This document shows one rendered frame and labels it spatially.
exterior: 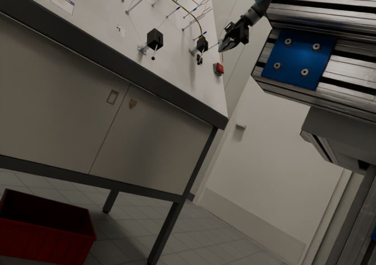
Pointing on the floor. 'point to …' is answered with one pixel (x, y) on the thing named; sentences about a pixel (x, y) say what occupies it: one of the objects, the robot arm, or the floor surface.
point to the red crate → (44, 229)
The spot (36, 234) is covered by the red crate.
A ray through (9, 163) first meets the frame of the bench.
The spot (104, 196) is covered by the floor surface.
